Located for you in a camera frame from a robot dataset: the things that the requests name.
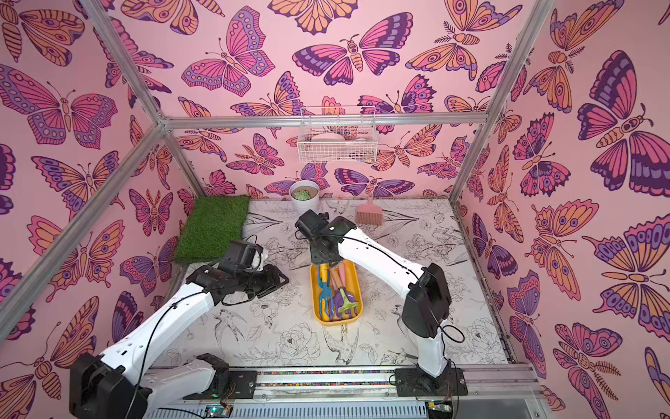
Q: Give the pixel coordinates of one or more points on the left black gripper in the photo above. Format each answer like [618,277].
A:
[273,280]

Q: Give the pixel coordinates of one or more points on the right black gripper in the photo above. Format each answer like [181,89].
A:
[322,251]

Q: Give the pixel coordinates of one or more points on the yellow plastic storage tray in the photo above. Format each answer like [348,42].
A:
[352,285]

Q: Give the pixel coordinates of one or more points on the blue fork yellow handle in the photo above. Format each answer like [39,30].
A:
[325,298]

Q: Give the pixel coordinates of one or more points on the purple rake pink handle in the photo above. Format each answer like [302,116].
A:
[338,299]
[342,272]

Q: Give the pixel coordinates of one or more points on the green hoe wooden handle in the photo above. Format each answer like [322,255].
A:
[350,309]

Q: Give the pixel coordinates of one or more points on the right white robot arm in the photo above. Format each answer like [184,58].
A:
[424,288]

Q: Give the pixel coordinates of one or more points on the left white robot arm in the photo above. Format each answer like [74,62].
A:
[117,383]

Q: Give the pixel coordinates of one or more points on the white pot with succulent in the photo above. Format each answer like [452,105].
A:
[305,196]

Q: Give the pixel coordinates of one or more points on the pink hand brush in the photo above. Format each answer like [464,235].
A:
[369,213]

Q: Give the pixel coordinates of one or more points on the green artificial grass mat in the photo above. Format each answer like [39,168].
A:
[214,223]

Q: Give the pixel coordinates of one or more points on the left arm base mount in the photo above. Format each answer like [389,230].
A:
[229,385]

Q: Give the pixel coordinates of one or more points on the white wire wall basket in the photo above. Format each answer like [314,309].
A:
[338,134]

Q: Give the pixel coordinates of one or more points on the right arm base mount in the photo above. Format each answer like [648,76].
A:
[417,383]

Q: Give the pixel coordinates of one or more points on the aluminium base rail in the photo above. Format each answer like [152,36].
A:
[498,391]

